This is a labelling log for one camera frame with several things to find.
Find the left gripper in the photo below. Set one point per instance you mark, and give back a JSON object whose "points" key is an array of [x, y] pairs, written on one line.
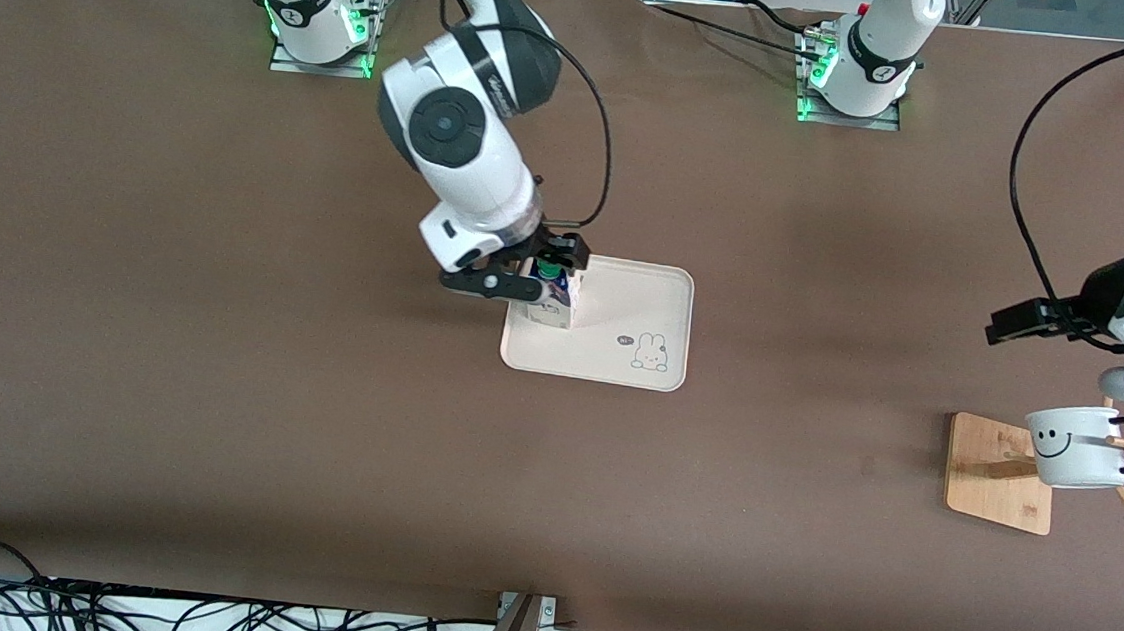
{"points": [[1091, 294]]}

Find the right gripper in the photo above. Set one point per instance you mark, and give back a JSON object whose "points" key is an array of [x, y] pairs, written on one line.
{"points": [[555, 249]]}

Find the blue white milk carton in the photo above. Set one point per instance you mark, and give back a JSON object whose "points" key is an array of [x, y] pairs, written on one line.
{"points": [[555, 307]]}

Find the white smiley face mug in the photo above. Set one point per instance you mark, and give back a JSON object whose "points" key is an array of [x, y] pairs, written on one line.
{"points": [[1077, 461]]}

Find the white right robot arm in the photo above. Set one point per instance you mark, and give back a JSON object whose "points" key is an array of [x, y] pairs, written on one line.
{"points": [[463, 167]]}

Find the cream rabbit print tray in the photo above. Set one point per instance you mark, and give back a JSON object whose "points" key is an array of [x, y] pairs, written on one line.
{"points": [[609, 349]]}

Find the wooden mug rack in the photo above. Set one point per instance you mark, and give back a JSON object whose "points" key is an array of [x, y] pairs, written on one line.
{"points": [[995, 490]]}

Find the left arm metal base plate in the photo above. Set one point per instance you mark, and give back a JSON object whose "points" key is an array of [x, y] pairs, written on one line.
{"points": [[848, 121]]}

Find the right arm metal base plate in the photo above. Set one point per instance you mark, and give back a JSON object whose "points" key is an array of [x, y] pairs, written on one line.
{"points": [[321, 69]]}

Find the small metal bracket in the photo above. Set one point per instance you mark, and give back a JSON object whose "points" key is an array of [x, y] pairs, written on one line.
{"points": [[547, 610]]}

